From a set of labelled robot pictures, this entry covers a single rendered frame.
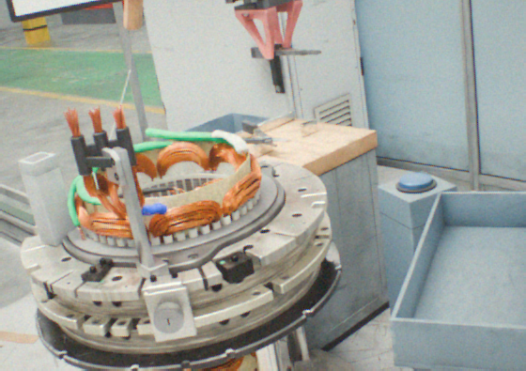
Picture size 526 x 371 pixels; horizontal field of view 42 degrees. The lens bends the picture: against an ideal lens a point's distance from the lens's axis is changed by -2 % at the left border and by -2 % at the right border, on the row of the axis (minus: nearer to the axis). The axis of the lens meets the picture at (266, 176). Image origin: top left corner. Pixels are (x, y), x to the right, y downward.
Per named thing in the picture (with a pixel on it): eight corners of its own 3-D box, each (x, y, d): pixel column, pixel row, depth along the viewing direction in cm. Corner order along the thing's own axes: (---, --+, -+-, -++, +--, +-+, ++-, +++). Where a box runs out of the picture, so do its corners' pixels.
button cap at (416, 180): (411, 193, 82) (411, 185, 82) (393, 184, 86) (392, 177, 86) (439, 184, 84) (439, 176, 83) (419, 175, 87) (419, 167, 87)
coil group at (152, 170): (108, 200, 77) (100, 164, 75) (152, 179, 81) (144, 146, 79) (117, 202, 76) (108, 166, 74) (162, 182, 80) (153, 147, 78)
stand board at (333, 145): (188, 169, 102) (184, 154, 101) (282, 130, 113) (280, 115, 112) (281, 194, 87) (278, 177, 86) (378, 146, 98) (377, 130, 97)
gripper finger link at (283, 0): (243, 62, 99) (231, -5, 96) (279, 49, 103) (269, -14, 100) (275, 63, 94) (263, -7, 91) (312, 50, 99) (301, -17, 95)
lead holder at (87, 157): (76, 176, 58) (67, 137, 57) (116, 159, 61) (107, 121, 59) (100, 181, 55) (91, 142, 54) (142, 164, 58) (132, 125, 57)
